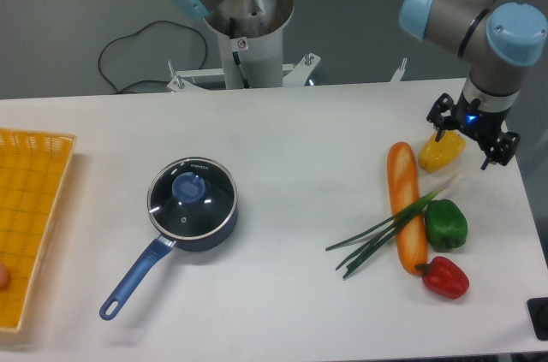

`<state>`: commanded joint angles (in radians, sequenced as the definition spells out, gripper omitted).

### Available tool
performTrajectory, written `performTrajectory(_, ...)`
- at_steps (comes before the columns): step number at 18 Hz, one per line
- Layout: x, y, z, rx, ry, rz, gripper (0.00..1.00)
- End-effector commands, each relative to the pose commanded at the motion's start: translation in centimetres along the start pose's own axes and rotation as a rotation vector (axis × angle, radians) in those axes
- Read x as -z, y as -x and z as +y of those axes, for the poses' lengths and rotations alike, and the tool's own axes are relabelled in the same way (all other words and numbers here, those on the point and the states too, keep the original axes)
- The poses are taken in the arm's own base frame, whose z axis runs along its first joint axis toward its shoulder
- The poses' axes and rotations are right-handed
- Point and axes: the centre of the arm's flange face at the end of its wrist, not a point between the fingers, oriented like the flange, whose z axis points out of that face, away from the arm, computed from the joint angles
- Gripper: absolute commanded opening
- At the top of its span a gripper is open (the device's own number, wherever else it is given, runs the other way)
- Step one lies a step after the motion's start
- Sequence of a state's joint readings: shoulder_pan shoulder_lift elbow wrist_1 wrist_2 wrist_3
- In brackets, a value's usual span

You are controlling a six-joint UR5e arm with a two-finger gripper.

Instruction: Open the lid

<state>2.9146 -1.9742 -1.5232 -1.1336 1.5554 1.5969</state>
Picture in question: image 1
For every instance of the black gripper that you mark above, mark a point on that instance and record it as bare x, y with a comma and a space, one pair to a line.
481, 126

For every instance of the glass lid blue knob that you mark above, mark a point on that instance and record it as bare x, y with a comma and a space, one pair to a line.
192, 198

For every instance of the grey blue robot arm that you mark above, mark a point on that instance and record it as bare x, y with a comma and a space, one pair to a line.
499, 42

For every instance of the yellow bell pepper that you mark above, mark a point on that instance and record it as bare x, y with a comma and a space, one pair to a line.
437, 154

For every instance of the green bell pepper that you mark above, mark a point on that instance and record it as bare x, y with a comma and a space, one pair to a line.
446, 226

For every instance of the green spring onion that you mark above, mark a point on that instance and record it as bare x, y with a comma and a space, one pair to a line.
406, 225

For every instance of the red bell pepper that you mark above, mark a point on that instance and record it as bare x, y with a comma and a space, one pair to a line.
444, 277

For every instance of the black device at table edge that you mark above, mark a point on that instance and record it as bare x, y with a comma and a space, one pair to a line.
538, 312

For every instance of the yellow woven basket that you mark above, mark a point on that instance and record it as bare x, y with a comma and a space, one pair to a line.
33, 168

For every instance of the blue saucepan with handle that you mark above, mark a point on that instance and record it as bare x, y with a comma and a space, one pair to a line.
156, 250

